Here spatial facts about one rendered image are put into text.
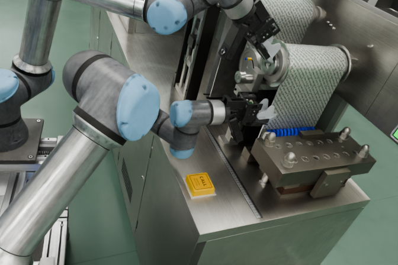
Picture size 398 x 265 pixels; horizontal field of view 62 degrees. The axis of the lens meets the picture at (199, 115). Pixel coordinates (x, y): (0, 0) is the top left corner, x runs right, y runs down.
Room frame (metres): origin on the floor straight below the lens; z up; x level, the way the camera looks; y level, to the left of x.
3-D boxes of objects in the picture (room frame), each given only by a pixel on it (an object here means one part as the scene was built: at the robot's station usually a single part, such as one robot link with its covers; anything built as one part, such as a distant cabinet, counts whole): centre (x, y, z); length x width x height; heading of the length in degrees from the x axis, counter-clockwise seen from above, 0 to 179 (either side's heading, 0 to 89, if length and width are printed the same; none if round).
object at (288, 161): (0.80, -0.29, 1.05); 0.04 x 0.04 x 0.04
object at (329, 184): (0.84, -0.47, 0.97); 0.10 x 0.03 x 0.11; 120
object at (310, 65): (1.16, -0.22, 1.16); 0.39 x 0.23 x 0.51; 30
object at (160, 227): (1.83, 0.25, 0.43); 2.52 x 0.64 x 0.86; 30
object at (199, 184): (0.73, -0.06, 0.91); 0.07 x 0.07 x 0.02; 30
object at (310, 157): (0.91, -0.41, 1.00); 0.40 x 0.16 x 0.06; 120
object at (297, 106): (1.00, -0.32, 1.11); 0.23 x 0.01 x 0.18; 120
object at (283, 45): (0.99, -0.18, 1.25); 0.15 x 0.01 x 0.15; 30
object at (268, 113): (0.92, -0.21, 1.11); 0.09 x 0.03 x 0.06; 119
